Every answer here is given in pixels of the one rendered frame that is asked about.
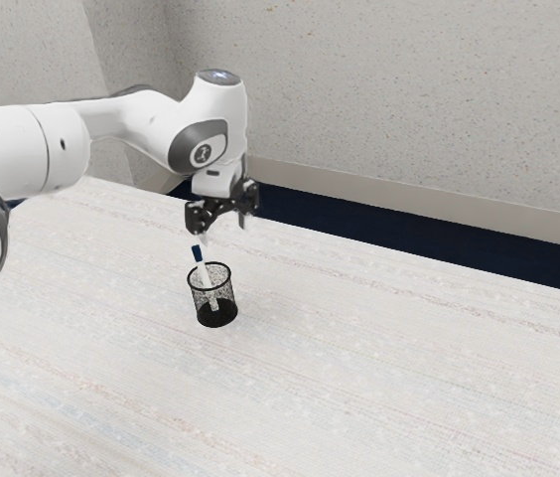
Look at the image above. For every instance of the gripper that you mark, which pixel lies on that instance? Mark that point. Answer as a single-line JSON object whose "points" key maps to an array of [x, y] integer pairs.
{"points": [[225, 203]]}

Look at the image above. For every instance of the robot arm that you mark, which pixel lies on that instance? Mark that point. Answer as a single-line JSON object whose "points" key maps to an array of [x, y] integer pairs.
{"points": [[111, 124]]}

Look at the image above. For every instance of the white pen with blue cap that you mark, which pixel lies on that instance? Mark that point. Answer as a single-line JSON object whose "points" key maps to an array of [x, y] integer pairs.
{"points": [[204, 275]]}

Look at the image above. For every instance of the black mesh pen holder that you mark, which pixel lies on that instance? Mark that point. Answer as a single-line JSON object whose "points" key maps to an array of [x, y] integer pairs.
{"points": [[213, 298]]}

